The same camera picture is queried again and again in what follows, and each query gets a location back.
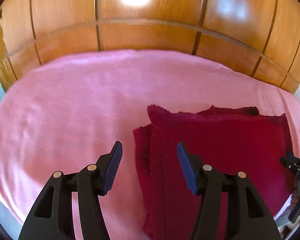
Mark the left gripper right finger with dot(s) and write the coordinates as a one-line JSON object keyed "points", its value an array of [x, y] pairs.
{"points": [[229, 202]]}

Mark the dark red garment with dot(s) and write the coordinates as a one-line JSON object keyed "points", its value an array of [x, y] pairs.
{"points": [[230, 140]]}

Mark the person's right hand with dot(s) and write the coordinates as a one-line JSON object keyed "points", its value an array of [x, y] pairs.
{"points": [[295, 195]]}

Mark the pink bedspread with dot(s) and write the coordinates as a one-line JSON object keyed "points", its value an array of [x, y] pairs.
{"points": [[66, 113]]}

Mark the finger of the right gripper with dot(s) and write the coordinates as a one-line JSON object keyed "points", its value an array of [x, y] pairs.
{"points": [[293, 158], [286, 163]]}

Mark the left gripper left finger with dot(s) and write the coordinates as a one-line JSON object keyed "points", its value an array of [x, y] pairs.
{"points": [[51, 216]]}

